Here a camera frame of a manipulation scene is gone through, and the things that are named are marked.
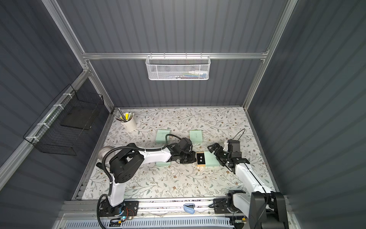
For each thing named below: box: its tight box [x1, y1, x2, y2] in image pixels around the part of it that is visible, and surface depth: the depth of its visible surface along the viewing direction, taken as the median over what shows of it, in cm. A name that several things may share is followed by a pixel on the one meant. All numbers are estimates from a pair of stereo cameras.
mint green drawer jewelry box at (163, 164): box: [155, 161, 172, 168], surface depth 90 cm
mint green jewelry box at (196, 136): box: [189, 129, 204, 144], surface depth 101 cm
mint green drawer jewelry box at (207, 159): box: [196, 151, 221, 167], surface depth 90 cm
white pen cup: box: [120, 116, 137, 131], surface depth 102 cm
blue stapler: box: [183, 203, 196, 215], surface depth 74 cm
